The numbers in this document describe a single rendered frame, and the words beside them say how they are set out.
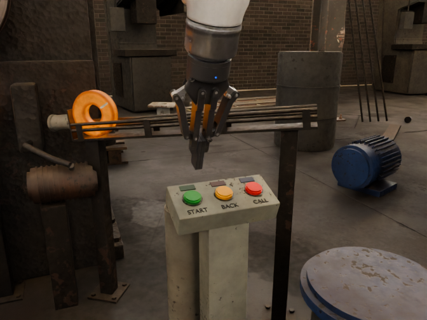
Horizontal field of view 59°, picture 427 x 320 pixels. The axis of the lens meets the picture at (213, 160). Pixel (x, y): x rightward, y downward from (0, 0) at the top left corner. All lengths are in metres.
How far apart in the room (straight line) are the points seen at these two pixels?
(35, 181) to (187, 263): 0.59
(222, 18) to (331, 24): 4.45
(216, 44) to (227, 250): 0.47
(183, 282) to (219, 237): 0.25
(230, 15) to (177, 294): 0.76
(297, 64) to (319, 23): 1.91
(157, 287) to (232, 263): 0.74
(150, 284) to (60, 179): 0.58
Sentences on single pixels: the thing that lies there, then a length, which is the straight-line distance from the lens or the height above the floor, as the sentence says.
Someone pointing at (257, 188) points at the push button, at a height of 0.61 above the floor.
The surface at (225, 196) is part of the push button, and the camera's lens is 0.84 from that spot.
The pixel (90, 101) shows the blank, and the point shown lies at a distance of 1.32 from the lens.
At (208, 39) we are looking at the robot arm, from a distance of 0.61.
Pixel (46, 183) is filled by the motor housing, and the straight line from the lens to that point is 1.35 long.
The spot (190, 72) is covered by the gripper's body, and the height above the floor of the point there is 0.88.
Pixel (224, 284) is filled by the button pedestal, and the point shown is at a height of 0.39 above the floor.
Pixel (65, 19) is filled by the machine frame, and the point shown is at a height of 1.02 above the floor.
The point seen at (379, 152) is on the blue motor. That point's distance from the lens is 2.60.
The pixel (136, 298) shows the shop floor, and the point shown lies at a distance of 1.56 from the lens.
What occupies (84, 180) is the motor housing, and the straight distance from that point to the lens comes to 1.35.
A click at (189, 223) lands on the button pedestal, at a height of 0.57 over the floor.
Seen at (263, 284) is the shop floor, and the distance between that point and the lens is 1.61.
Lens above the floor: 0.92
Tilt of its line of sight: 17 degrees down
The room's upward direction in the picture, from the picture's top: straight up
